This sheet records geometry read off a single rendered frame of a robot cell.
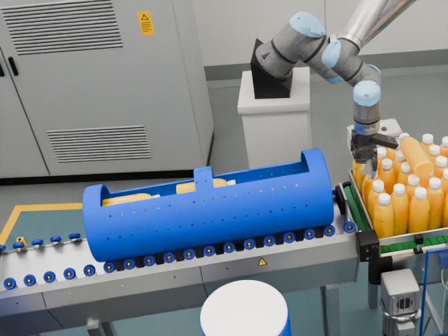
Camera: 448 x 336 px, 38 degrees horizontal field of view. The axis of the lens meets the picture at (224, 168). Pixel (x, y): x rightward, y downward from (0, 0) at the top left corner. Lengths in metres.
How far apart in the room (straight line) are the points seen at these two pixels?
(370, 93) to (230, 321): 0.87
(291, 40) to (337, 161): 1.64
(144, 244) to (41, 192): 2.34
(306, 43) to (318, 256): 0.91
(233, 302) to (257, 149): 1.08
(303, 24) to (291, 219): 0.89
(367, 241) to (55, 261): 1.19
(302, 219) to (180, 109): 1.82
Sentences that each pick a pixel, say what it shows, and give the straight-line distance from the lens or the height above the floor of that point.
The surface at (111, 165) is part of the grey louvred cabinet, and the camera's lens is 4.31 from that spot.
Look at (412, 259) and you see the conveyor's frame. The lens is 2.44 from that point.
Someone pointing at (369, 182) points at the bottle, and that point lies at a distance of 2.44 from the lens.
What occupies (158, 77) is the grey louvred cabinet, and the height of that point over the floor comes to 0.80.
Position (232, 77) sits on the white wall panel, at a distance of 5.23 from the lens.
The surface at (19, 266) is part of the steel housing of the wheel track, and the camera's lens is 2.65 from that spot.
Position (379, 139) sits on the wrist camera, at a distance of 2.32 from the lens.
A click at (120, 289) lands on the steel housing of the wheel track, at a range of 2.49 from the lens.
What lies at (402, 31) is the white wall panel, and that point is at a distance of 5.09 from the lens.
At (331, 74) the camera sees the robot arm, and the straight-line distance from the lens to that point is 2.85.
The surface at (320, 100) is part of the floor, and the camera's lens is 4.90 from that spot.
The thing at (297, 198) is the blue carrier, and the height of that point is 1.16.
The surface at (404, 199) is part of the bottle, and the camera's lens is 2.37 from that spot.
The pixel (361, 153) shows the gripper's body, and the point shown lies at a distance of 2.32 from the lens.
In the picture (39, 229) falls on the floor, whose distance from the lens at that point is 4.27.
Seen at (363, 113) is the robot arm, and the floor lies 1.40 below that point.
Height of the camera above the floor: 2.64
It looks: 38 degrees down
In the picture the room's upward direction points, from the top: 10 degrees counter-clockwise
